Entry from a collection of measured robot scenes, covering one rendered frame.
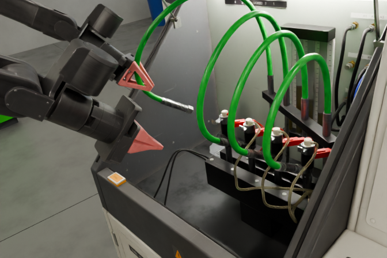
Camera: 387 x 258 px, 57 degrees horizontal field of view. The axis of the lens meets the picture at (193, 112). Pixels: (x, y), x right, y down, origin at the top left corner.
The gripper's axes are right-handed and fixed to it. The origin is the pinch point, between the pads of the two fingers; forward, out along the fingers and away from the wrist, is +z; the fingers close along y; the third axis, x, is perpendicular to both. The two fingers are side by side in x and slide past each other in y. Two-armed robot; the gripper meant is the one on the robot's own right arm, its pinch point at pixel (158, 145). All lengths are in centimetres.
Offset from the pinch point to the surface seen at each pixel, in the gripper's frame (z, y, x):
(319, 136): 36.5, 16.9, -1.1
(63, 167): 72, -96, 217
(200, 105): 8.6, 9.6, 7.0
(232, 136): 13.5, 7.6, -0.7
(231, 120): 11.4, 10.1, -0.5
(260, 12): 13.5, 33.5, 11.9
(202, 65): 35, 20, 55
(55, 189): 65, -103, 192
